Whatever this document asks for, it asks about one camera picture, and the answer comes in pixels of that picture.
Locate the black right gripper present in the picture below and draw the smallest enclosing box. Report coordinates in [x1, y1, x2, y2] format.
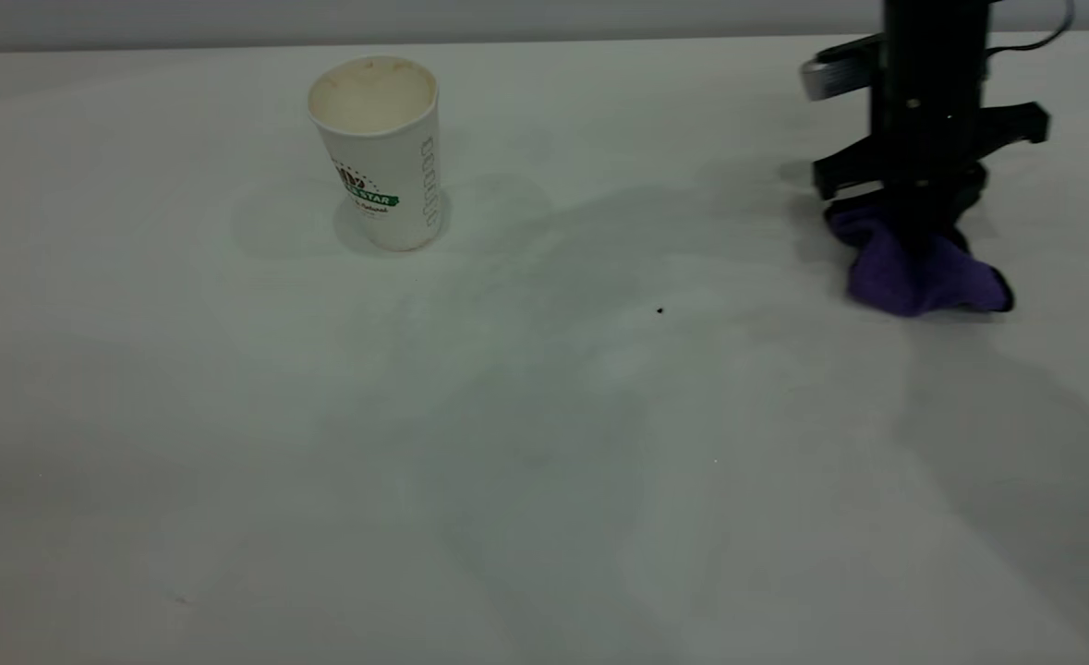
[812, 88, 1050, 255]

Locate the white paper coffee cup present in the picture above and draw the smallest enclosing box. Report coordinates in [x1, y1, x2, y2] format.
[308, 55, 442, 252]

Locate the purple microfiber cloth black trim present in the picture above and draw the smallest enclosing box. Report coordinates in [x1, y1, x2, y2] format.
[826, 201, 1015, 319]

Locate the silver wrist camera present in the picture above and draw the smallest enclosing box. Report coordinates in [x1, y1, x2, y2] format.
[801, 35, 885, 102]

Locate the thin black camera cable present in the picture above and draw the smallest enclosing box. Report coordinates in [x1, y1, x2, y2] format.
[986, 0, 1076, 56]

